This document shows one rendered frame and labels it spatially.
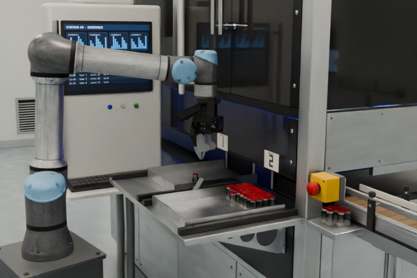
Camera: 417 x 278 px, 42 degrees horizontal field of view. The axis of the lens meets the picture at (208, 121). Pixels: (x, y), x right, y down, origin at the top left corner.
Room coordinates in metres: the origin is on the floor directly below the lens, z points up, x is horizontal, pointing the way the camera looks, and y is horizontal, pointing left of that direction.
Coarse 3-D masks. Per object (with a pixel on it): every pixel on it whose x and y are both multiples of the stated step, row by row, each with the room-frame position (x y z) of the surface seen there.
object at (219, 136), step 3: (219, 135) 2.08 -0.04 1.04; (222, 135) 2.05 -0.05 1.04; (225, 135) 2.03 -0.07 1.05; (219, 138) 2.08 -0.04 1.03; (222, 138) 2.05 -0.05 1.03; (225, 138) 2.03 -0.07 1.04; (219, 141) 2.08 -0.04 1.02; (222, 141) 2.05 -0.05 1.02; (225, 141) 2.03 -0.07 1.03; (219, 144) 2.08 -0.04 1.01; (222, 144) 2.05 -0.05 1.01; (225, 144) 2.03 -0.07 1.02; (219, 147) 2.08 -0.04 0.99; (222, 147) 2.05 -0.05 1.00; (225, 147) 2.03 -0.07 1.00; (225, 150) 2.03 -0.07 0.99
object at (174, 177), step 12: (156, 168) 2.07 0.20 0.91; (168, 168) 2.09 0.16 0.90; (180, 168) 2.11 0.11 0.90; (192, 168) 2.14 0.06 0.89; (204, 168) 2.16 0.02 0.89; (216, 168) 2.18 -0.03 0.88; (156, 180) 1.97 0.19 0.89; (168, 180) 1.99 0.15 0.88; (180, 180) 2.00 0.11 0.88; (204, 180) 2.00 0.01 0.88; (216, 180) 1.90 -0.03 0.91; (228, 180) 1.92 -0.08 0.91; (240, 180) 1.94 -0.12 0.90; (252, 180) 1.97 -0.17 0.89
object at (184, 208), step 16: (176, 192) 1.73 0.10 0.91; (192, 192) 1.76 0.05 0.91; (208, 192) 1.79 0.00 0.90; (224, 192) 1.81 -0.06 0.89; (160, 208) 1.64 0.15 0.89; (176, 208) 1.67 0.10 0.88; (192, 208) 1.67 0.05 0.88; (208, 208) 1.67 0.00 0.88; (224, 208) 1.67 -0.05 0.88; (240, 208) 1.67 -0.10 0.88; (256, 208) 1.57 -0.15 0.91; (272, 208) 1.60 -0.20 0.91; (176, 224) 1.52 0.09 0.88; (192, 224) 1.48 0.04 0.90
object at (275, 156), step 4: (264, 152) 1.79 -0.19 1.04; (268, 152) 1.77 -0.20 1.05; (264, 156) 1.79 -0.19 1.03; (268, 156) 1.77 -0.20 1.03; (276, 156) 1.73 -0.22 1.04; (264, 160) 1.79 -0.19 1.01; (268, 160) 1.77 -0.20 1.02; (276, 160) 1.73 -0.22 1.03; (264, 164) 1.79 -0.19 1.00; (268, 164) 1.77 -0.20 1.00; (272, 164) 1.74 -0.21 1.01; (276, 164) 1.72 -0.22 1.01; (268, 168) 1.77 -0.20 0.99; (272, 168) 1.74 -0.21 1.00; (276, 168) 1.72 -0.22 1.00
